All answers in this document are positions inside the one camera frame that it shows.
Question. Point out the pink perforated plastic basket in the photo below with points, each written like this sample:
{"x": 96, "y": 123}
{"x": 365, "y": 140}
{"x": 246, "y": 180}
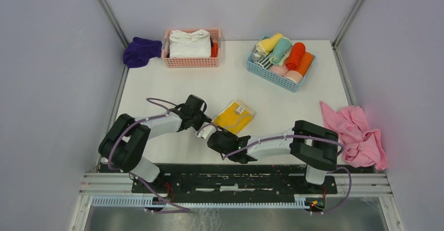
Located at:
{"x": 215, "y": 35}

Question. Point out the yellow towel with grey pattern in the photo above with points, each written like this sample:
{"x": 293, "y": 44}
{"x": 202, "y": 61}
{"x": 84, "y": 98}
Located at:
{"x": 235, "y": 117}

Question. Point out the teal rolled towel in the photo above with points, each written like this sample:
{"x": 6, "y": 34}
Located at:
{"x": 281, "y": 48}

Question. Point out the orange towel in pink basket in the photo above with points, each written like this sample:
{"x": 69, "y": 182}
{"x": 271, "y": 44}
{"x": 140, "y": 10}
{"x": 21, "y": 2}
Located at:
{"x": 214, "y": 50}

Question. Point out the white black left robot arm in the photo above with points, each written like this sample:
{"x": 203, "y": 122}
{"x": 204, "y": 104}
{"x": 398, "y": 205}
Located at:
{"x": 124, "y": 144}

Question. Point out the yellow rolled towel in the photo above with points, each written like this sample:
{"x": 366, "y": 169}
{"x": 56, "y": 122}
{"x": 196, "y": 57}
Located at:
{"x": 265, "y": 46}

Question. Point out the purple cloth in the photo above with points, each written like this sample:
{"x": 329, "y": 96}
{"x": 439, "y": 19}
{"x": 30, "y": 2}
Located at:
{"x": 140, "y": 51}

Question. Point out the blue perforated plastic basket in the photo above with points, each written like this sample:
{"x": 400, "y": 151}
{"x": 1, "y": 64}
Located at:
{"x": 272, "y": 77}

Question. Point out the grey white rolled towel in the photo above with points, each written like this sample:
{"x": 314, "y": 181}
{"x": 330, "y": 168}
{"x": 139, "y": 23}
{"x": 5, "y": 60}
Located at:
{"x": 256, "y": 56}

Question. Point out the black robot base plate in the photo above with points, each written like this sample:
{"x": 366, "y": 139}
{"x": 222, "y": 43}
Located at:
{"x": 222, "y": 183}

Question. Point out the folded white towel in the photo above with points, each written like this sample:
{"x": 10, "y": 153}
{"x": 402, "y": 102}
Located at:
{"x": 190, "y": 44}

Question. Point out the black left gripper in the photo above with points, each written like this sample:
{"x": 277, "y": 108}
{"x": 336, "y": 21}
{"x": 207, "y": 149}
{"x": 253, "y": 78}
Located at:
{"x": 204, "y": 118}

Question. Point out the orange and peach rolled towel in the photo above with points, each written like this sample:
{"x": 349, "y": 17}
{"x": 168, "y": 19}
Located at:
{"x": 297, "y": 73}

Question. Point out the green white striped rolled towel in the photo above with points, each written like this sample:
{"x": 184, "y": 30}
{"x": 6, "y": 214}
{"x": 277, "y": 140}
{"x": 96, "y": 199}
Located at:
{"x": 264, "y": 62}

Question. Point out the red-orange rolled towel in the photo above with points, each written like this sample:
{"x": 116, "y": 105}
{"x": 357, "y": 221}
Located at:
{"x": 293, "y": 60}

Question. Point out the pink rolled towel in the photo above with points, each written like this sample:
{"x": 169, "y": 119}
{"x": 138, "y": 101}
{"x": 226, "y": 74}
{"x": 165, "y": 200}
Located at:
{"x": 280, "y": 70}

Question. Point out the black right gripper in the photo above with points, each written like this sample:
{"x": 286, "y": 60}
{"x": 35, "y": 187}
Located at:
{"x": 226, "y": 132}

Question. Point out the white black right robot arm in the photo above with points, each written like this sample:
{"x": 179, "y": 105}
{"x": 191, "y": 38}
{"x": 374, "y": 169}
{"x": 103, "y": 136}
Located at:
{"x": 316, "y": 146}

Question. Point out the white slotted cable duct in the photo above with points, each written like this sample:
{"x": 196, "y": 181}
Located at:
{"x": 151, "y": 201}

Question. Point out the crumpled pink cloth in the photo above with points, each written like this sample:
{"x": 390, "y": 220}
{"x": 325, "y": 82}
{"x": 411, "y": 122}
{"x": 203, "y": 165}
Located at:
{"x": 363, "y": 146}

